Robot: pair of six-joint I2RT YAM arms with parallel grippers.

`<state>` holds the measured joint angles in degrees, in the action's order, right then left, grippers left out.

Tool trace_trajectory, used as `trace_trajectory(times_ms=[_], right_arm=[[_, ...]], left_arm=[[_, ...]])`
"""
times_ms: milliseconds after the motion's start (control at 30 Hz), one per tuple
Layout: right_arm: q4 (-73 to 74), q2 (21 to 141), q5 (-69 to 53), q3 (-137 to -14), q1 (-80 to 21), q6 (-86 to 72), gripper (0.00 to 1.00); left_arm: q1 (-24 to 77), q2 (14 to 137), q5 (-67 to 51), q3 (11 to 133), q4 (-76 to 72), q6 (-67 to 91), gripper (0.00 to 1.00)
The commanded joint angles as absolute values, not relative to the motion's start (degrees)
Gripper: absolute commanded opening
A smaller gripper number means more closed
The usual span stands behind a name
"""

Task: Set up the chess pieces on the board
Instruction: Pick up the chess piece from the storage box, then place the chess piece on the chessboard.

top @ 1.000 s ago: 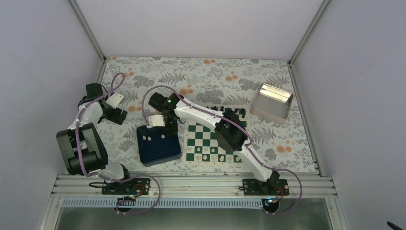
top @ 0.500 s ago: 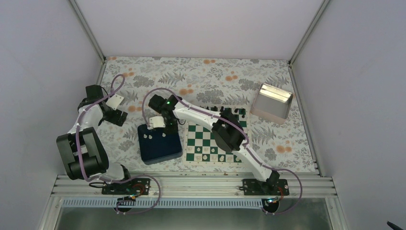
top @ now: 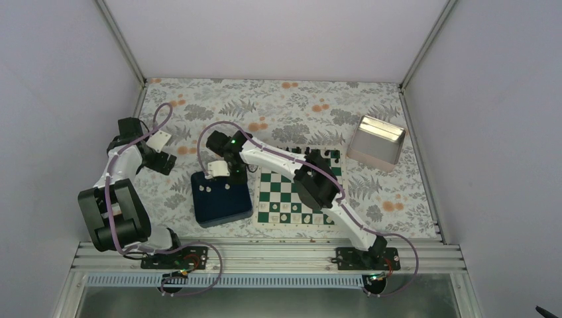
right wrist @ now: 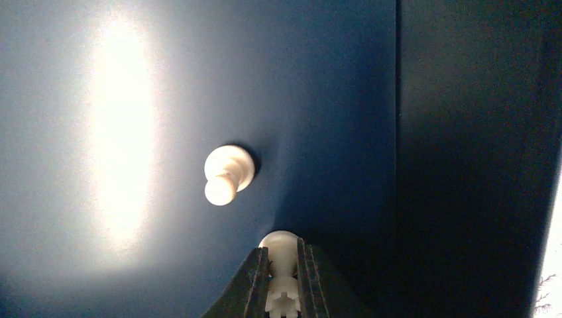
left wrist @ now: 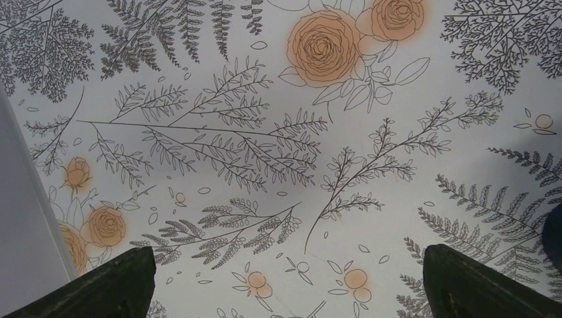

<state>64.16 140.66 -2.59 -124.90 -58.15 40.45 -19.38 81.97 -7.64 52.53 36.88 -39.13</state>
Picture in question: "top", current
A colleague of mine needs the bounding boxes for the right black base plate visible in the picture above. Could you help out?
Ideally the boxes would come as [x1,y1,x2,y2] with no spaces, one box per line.
[330,247,401,271]

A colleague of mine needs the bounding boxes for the dark blue plastic tray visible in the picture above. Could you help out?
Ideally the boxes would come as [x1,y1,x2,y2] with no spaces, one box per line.
[190,172,253,228]

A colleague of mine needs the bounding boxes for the floral patterned table mat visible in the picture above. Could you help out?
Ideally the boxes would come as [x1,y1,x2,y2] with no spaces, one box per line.
[134,78,439,240]

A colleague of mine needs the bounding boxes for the black chess pieces row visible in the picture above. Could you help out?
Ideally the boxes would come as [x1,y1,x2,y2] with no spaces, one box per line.
[281,146,341,162]

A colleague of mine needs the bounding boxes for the green white chess board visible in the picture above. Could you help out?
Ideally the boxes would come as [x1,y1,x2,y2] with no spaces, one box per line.
[253,146,348,231]

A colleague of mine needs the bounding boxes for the aluminium rail frame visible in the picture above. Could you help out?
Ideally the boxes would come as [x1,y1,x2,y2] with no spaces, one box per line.
[71,238,467,289]

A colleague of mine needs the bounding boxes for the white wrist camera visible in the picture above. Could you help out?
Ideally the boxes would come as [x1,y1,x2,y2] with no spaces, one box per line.
[146,130,172,153]
[205,160,231,180]

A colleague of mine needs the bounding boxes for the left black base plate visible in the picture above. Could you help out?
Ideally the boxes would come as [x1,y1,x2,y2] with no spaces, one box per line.
[140,246,208,271]

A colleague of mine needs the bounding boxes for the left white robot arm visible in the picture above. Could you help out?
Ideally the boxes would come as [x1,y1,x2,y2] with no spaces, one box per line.
[78,117,185,268]

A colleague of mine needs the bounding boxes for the silver metal tin box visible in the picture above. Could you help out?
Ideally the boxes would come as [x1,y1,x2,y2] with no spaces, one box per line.
[346,115,406,172]

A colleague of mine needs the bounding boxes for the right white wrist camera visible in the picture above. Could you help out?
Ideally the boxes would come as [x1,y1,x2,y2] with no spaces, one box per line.
[205,160,231,180]

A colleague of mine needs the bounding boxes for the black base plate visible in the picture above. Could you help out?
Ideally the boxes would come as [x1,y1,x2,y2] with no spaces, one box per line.
[330,247,401,271]
[140,246,208,271]

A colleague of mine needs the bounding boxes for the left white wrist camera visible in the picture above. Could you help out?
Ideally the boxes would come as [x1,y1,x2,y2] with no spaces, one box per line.
[146,130,172,153]

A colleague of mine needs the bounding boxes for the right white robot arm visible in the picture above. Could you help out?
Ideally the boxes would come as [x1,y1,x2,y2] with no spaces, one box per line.
[205,131,387,270]

